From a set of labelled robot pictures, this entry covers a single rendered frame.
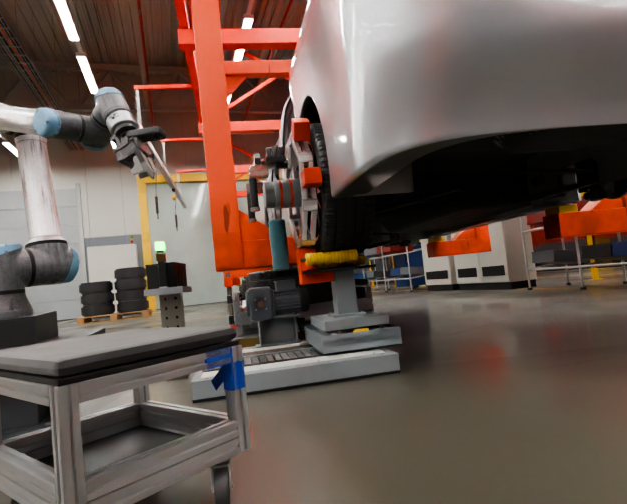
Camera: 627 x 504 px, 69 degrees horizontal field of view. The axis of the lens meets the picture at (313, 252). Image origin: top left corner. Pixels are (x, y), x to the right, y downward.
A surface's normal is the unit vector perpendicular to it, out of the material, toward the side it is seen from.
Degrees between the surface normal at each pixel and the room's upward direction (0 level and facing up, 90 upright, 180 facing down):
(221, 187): 90
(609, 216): 90
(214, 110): 90
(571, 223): 90
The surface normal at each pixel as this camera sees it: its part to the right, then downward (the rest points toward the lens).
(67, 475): 0.76, -0.12
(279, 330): 0.17, -0.07
